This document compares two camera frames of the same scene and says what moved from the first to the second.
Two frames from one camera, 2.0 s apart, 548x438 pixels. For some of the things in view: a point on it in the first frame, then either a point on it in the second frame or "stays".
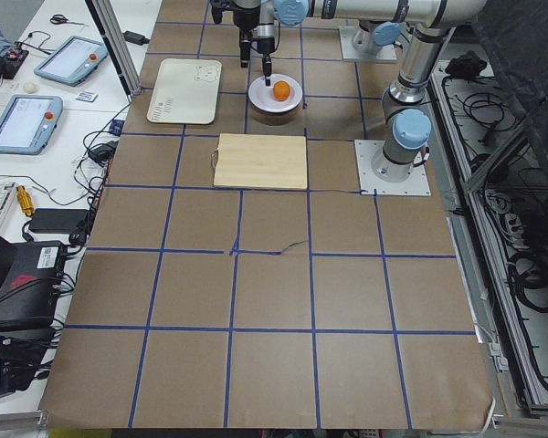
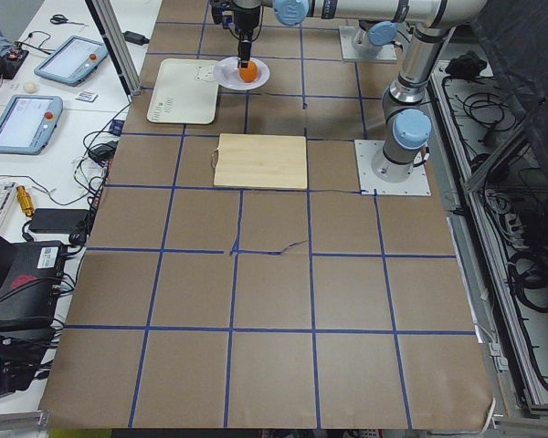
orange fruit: [281, 90] to [250, 73]
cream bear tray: [186, 90] stays
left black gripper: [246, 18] stays
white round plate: [262, 97] to [251, 73]
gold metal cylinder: [25, 200] stays
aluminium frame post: [117, 38] stays
